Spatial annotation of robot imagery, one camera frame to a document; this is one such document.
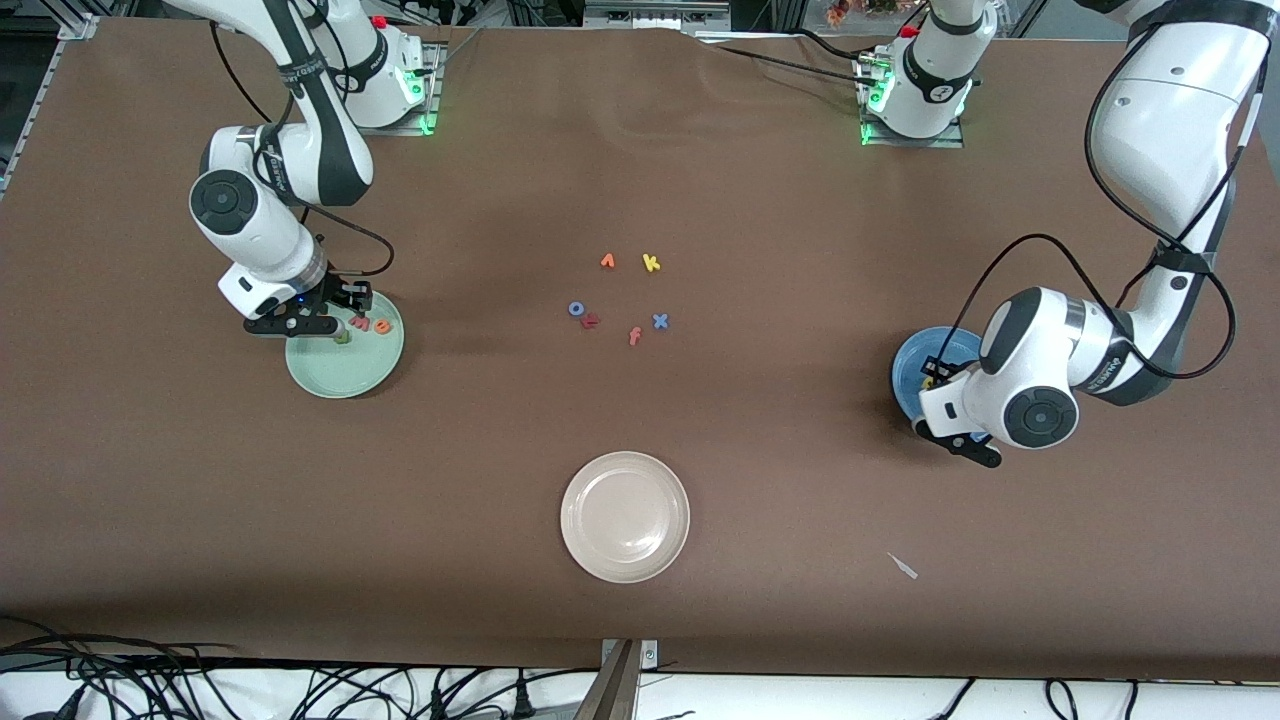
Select blue round plate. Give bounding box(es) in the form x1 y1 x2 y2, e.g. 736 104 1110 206
891 326 986 426

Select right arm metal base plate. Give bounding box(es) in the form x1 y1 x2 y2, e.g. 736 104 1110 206
335 40 446 136

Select black cable tangle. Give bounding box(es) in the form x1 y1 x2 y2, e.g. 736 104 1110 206
0 615 601 720

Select grey metal background rack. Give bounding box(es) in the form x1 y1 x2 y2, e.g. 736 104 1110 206
583 0 733 31

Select aluminium table frame rail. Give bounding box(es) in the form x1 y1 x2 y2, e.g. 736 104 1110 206
0 0 106 196

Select orange artificial flowers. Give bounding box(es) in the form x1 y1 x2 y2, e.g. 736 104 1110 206
825 0 901 26

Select thin black base cable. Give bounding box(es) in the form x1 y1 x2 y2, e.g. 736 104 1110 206
715 28 881 86

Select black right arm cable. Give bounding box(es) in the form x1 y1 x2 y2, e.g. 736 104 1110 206
208 0 396 276

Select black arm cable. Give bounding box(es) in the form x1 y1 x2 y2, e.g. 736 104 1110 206
935 20 1241 381
208 0 396 276

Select aluminium profile bar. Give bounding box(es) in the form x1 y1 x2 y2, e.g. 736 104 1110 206
573 640 641 720

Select green round plate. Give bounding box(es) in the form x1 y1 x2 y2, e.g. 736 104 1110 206
285 287 406 400

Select beige round plate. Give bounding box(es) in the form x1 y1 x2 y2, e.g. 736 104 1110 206
560 451 692 585

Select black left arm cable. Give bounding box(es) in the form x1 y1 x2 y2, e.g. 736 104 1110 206
935 20 1241 381

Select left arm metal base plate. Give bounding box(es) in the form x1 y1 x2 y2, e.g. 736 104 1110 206
855 50 969 149

